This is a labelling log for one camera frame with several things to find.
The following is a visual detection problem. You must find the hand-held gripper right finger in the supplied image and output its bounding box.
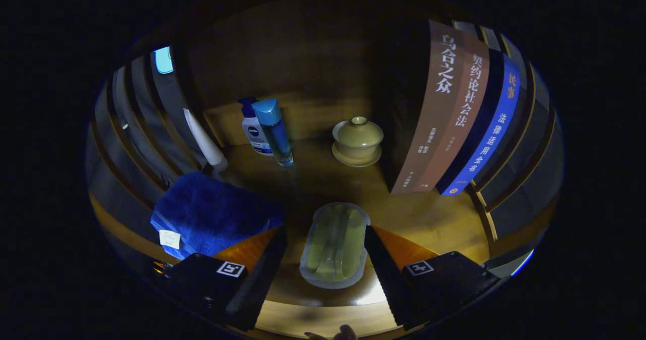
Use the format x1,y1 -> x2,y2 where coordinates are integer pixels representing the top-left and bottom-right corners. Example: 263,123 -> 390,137
363,225 -> 500,330

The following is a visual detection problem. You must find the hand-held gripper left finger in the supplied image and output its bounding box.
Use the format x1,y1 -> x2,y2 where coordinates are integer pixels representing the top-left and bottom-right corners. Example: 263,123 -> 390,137
156,225 -> 288,331

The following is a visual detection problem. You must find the green scrub brush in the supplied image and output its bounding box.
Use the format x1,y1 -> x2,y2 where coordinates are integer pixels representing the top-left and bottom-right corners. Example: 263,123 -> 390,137
299,202 -> 370,289

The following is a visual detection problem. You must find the wooden countertop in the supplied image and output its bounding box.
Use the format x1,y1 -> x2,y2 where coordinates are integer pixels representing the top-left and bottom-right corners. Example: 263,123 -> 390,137
88,138 -> 505,338

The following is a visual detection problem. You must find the brown wooden cabinet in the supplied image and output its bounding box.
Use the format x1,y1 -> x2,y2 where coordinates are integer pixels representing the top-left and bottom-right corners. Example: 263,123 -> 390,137
86,0 -> 565,340

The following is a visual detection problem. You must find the folded blue towel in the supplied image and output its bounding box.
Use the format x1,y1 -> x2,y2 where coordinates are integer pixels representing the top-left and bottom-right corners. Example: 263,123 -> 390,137
150,172 -> 284,261

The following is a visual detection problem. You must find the beige lidded teacup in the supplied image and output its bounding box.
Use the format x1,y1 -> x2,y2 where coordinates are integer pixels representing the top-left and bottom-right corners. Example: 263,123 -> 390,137
332,116 -> 384,168

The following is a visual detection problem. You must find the white blue lotion bottle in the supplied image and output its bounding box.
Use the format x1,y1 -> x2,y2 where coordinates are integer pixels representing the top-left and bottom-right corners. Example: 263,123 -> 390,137
238,97 -> 273,156

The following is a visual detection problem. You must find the clear blue bottle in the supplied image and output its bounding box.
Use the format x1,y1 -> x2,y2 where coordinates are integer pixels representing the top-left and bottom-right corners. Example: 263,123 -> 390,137
251,98 -> 294,168

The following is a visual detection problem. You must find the white tube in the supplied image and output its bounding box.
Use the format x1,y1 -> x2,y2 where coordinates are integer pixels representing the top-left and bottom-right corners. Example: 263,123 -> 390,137
183,108 -> 229,172

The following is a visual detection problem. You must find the reddish brown book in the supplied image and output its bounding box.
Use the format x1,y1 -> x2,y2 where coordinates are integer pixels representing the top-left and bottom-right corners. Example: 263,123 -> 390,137
414,32 -> 490,192

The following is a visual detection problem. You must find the dark brown book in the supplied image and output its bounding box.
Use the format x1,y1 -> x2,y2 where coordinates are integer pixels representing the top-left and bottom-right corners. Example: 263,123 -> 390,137
376,20 -> 475,195

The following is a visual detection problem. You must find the blue book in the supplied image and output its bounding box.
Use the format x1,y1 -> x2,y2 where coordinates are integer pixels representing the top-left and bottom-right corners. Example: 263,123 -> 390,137
437,50 -> 521,196

